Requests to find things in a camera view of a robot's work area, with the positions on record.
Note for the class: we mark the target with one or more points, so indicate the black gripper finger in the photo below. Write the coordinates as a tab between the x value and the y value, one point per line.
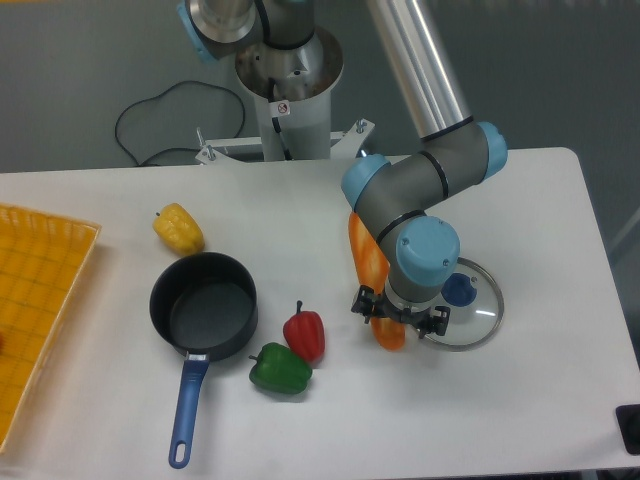
364	302
434	322

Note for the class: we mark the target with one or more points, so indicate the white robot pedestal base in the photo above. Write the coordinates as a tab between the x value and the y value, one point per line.
292	94

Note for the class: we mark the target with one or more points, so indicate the yellow woven basket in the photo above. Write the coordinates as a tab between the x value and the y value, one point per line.
43	255

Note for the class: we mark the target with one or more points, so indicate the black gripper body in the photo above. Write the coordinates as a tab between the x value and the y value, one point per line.
405	313

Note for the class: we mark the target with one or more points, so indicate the black saucepan blue handle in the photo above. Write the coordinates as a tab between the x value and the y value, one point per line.
204	306

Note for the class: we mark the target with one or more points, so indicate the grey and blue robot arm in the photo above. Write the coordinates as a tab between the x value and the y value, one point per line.
391	199

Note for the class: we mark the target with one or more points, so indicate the yellow bell pepper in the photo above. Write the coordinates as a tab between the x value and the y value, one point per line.
178	230

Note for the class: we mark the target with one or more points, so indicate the green bell pepper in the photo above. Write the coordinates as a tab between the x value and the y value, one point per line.
278	369

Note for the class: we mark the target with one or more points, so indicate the long orange bread loaf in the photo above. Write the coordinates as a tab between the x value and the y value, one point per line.
372	270

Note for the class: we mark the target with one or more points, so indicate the black object at table edge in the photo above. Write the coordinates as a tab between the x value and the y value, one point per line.
628	421

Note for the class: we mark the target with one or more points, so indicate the red bell pepper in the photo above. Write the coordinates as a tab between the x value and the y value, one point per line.
305	335

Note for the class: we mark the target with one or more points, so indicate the glass pot lid blue knob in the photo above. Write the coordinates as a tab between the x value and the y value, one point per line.
476	305

